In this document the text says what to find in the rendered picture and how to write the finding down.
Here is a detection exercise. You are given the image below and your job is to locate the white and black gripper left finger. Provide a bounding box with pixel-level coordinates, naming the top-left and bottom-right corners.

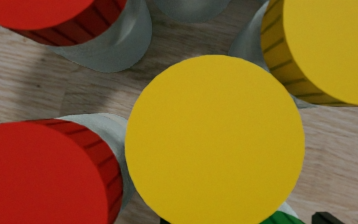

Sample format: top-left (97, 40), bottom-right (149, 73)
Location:
top-left (160, 217), bottom-right (171, 224)

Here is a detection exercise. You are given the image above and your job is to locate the bottle with green cap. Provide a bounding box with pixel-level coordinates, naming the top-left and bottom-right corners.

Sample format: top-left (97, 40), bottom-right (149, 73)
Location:
top-left (258, 202), bottom-right (306, 224)

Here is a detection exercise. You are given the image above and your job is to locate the yellow bottle cap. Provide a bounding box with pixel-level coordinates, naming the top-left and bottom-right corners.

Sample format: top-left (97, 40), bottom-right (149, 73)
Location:
top-left (227, 0), bottom-right (358, 109)
top-left (125, 55), bottom-right (305, 224)

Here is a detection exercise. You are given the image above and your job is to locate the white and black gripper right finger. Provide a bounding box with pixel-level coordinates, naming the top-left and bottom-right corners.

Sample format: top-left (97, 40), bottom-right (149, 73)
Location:
top-left (311, 211), bottom-right (345, 224)

